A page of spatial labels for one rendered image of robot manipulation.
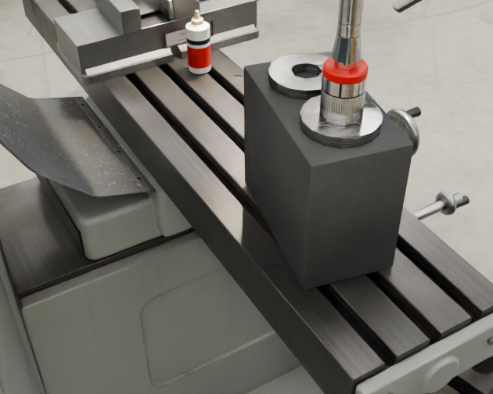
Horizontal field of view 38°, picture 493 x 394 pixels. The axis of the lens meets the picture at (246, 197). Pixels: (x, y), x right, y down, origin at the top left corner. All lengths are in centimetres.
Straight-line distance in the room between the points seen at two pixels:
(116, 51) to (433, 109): 191
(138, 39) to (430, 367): 74
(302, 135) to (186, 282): 59
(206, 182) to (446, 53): 249
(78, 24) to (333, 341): 75
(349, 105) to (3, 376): 71
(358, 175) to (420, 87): 236
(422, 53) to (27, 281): 250
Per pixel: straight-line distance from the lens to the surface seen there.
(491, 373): 126
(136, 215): 117
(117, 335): 132
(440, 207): 166
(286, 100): 84
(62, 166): 112
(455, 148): 278
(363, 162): 76
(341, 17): 73
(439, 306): 87
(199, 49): 124
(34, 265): 122
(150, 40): 128
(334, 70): 75
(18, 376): 123
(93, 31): 128
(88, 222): 115
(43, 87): 317
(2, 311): 113
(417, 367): 82
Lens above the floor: 157
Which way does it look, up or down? 40 degrees down
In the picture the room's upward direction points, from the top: straight up
